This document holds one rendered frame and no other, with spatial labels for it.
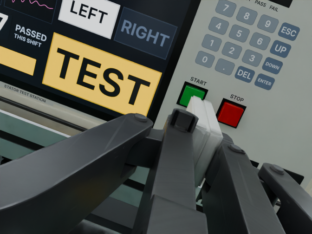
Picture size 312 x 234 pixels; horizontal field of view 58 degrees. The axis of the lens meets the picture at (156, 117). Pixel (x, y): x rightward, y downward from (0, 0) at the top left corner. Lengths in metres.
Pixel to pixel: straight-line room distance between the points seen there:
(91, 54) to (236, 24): 0.13
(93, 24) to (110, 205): 0.29
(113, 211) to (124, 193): 0.20
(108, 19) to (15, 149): 0.15
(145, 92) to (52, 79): 0.09
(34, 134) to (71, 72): 0.07
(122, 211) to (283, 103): 0.30
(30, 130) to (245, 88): 0.20
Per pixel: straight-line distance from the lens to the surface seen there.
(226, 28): 0.26
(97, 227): 0.29
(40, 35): 0.29
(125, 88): 0.27
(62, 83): 0.28
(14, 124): 0.28
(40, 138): 0.28
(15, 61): 0.30
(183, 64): 0.26
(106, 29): 0.27
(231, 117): 0.26
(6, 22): 0.30
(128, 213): 0.47
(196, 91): 0.25
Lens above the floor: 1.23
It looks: 17 degrees down
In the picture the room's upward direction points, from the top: 21 degrees clockwise
